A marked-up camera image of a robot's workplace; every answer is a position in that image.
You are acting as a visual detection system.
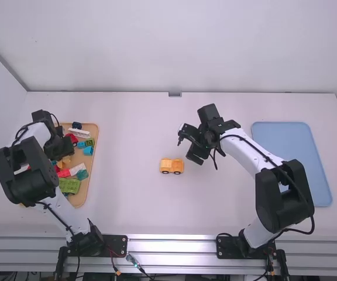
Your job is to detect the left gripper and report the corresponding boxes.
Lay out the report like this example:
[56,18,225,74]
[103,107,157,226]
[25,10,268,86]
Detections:
[43,135,76,161]

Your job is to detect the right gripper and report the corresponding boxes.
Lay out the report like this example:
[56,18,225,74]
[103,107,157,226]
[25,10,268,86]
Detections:
[185,137,215,167]

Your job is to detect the yellow toy brick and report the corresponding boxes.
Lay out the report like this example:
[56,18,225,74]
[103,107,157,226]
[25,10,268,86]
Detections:
[56,155,73,169]

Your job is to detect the yellow toy car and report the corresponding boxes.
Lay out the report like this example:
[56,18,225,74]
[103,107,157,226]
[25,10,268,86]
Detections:
[159,157,185,176]

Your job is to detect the long white toy brick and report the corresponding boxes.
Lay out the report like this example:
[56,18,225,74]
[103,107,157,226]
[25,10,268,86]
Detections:
[67,127,90,139]

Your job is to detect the tan tray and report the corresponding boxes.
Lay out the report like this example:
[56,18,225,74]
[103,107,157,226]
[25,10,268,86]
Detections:
[18,122,99,209]

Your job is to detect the large green toy brick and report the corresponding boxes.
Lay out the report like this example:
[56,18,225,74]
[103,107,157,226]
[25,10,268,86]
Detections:
[59,177,82,196]

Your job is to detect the blue mat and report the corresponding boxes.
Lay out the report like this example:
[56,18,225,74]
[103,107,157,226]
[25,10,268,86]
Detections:
[250,121,333,208]

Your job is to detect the silver rails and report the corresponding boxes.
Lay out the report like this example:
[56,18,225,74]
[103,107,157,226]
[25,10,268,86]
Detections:
[0,233,337,275]

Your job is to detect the black cable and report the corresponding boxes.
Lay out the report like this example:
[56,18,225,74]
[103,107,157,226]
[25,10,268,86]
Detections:
[211,140,227,170]
[275,215,316,235]
[46,111,61,129]
[12,122,40,147]

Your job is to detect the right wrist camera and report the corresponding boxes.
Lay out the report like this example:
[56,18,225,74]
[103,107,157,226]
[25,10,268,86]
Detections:
[177,122,201,147]

